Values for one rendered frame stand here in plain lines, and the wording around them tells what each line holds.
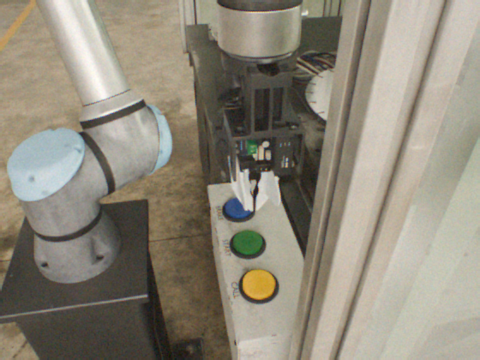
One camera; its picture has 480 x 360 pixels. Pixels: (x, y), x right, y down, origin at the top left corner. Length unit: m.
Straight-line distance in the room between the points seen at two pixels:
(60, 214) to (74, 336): 0.26
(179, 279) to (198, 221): 0.33
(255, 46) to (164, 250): 1.48
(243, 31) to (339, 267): 0.20
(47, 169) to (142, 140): 0.16
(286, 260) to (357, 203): 0.32
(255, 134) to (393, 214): 0.16
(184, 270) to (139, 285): 0.97
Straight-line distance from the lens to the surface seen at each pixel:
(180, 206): 1.96
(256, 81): 0.35
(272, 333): 0.49
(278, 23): 0.35
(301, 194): 0.86
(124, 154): 0.68
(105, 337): 0.84
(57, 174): 0.63
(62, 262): 0.74
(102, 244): 0.74
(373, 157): 0.22
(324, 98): 0.81
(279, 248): 0.56
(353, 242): 0.26
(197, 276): 1.67
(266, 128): 0.38
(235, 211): 0.59
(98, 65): 0.69
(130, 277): 0.74
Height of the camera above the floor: 1.32
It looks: 39 degrees down
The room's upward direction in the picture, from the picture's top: straight up
